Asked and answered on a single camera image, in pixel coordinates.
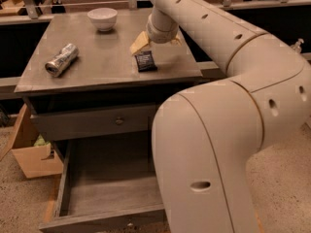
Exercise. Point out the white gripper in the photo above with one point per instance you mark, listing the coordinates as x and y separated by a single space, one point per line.
159 34

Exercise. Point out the dark blue rxbar wrapper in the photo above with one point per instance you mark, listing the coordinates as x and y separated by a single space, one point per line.
145 61

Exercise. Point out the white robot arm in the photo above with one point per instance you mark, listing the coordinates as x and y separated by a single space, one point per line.
203 136

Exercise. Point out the grey wooden drawer cabinet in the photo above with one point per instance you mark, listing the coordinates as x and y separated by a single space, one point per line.
88 98

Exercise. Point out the closed middle grey drawer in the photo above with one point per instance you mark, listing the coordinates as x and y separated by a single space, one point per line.
94 122

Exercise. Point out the open bottom grey drawer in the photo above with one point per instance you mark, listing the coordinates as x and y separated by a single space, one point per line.
107 183

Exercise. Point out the white ceramic bowl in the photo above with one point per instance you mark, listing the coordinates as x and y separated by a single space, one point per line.
103 19

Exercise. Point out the silver aluminium drink can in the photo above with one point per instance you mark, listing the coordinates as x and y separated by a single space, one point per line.
62 61

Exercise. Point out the cardboard box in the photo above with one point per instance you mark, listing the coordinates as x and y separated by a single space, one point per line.
34 161

